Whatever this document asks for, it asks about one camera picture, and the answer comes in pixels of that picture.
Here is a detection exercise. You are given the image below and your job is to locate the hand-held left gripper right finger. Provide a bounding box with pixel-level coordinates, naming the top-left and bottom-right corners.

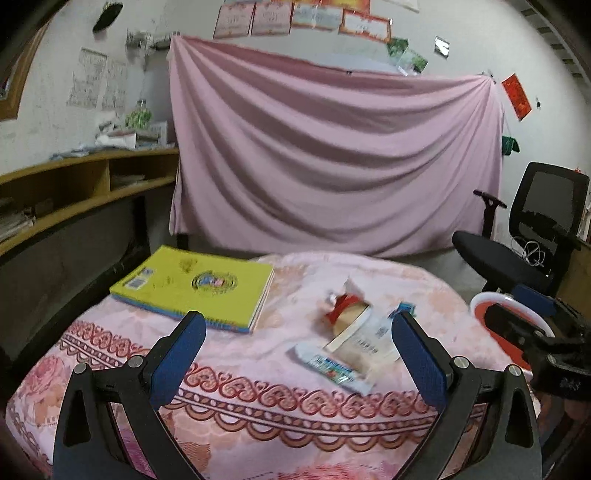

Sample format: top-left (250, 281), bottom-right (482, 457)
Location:
top-left (390, 311), bottom-right (542, 480)

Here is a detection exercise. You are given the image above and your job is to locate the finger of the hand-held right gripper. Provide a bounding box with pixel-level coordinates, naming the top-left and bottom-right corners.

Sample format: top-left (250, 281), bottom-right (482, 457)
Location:
top-left (483, 304), bottom-right (548, 345)
top-left (512, 283), bottom-right (564, 319)

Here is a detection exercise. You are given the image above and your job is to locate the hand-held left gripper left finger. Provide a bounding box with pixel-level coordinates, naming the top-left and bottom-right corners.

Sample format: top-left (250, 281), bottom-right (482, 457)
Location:
top-left (52, 310), bottom-right (207, 480)

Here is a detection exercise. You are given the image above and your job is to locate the orange basin with white rim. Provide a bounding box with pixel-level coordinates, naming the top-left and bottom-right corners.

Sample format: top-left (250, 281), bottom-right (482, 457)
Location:
top-left (470, 292), bottom-right (555, 370)

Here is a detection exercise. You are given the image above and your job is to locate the white torn snack package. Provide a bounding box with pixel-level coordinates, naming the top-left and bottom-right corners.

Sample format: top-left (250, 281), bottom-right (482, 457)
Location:
top-left (322, 275), bottom-right (402, 370)

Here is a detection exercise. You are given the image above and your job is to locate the white toothpaste tube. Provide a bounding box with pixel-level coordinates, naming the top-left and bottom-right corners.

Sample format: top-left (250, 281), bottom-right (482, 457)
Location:
top-left (294, 342), bottom-right (376, 396)

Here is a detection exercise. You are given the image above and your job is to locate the wooden desk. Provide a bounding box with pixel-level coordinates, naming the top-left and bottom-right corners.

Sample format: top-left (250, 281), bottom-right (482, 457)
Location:
top-left (554, 240), bottom-right (591, 308)

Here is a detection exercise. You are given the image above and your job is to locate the black office chair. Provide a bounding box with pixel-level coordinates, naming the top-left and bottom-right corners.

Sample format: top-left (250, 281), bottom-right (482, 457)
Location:
top-left (451, 161), bottom-right (591, 297)

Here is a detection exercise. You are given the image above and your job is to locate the yellow book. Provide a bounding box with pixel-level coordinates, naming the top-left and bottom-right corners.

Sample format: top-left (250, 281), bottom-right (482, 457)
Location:
top-left (109, 246), bottom-right (276, 334)

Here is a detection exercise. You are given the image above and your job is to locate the floral printed blanket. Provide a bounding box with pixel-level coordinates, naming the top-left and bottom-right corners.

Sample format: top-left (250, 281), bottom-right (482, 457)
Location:
top-left (4, 250), bottom-right (541, 480)

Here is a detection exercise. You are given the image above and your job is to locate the wooden shelf unit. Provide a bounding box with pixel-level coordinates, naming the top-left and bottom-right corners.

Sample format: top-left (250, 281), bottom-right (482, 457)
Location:
top-left (0, 148), bottom-right (181, 370)

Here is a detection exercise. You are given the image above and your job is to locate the stack of papers in shelf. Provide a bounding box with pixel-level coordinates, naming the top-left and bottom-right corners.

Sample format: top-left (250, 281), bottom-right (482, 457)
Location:
top-left (0, 198), bottom-right (36, 243)

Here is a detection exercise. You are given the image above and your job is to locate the pile of papers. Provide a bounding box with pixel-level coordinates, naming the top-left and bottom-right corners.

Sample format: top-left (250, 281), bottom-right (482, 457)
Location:
top-left (51, 120), bottom-right (169, 160)

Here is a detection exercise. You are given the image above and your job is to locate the pink hanging sheet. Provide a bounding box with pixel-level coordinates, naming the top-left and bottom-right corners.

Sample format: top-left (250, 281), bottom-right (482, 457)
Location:
top-left (168, 34), bottom-right (504, 259)

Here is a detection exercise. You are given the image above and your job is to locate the green candy jar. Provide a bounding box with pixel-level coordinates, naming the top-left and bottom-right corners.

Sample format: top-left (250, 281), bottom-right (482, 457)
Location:
top-left (126, 99), bottom-right (153, 130)

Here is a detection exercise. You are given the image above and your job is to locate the white cable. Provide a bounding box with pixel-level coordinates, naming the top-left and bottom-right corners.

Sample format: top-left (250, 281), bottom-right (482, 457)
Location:
top-left (512, 236), bottom-right (548, 267)

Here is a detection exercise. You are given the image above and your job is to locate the red paper wall decoration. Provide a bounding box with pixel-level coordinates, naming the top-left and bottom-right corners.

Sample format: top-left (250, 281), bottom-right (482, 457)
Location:
top-left (501, 74), bottom-right (533, 121)

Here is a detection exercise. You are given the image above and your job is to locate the small wall calendar sheet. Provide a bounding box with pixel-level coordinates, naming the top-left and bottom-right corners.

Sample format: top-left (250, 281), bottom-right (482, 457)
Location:
top-left (102, 59), bottom-right (129, 112)

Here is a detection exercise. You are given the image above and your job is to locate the large wall calendar sheet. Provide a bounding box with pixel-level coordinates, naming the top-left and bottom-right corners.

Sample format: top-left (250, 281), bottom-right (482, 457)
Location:
top-left (67, 47), bottom-right (108, 109)

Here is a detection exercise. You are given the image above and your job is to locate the wooden window frame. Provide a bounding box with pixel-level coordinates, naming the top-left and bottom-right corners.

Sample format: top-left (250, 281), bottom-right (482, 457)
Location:
top-left (0, 23), bottom-right (51, 122)

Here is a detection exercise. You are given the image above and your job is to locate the wire wall rack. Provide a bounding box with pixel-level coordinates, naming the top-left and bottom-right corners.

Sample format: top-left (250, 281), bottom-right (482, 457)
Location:
top-left (126, 28), bottom-right (172, 51)

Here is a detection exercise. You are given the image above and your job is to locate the group of wall certificates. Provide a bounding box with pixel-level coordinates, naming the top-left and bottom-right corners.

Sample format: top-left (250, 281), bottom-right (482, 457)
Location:
top-left (212, 0), bottom-right (392, 44)

